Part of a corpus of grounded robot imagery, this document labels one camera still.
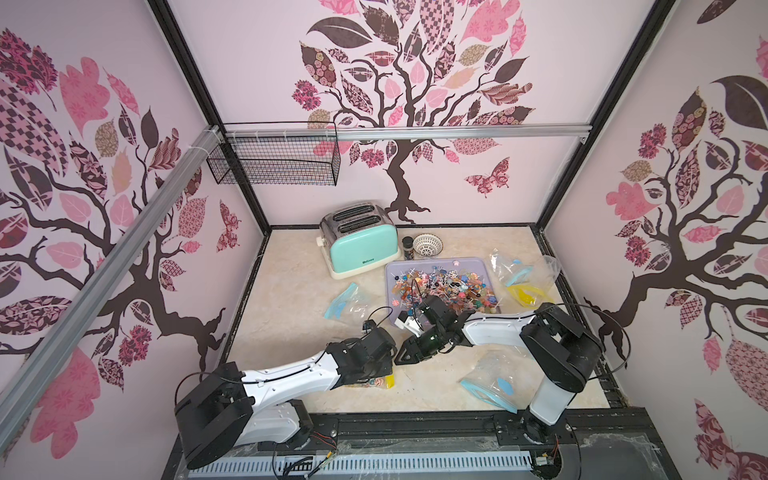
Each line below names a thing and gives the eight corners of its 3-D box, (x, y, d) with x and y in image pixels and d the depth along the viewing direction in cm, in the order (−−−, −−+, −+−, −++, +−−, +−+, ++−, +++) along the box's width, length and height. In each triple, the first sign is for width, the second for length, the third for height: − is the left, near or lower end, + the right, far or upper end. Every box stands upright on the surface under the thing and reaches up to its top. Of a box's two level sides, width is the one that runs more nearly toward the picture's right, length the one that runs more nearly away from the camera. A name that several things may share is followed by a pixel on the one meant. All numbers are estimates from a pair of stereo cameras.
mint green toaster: (325, 277, 106) (315, 245, 93) (332, 236, 120) (324, 202, 106) (398, 277, 106) (399, 245, 92) (397, 235, 119) (398, 202, 106)
